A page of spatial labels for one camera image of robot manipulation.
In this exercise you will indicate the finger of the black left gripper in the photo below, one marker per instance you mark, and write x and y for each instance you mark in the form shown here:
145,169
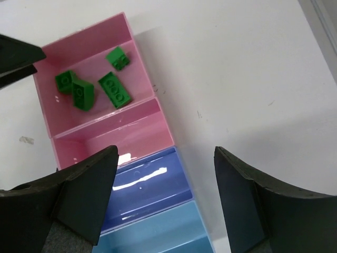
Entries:
17,59

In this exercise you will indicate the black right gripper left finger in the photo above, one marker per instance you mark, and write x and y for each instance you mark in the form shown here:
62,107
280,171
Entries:
61,212

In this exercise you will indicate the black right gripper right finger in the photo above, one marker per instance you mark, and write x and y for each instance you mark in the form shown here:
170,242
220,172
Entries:
265,213

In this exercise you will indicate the green square lego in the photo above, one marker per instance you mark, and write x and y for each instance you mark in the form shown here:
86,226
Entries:
64,81

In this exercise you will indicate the multicolour compartment tray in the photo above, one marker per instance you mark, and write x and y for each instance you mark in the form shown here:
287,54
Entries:
152,206

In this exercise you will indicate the green lego plate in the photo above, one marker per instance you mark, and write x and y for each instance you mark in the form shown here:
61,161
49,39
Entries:
115,90

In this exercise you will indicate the green lego in tray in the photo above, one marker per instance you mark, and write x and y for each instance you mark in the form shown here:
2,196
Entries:
83,95

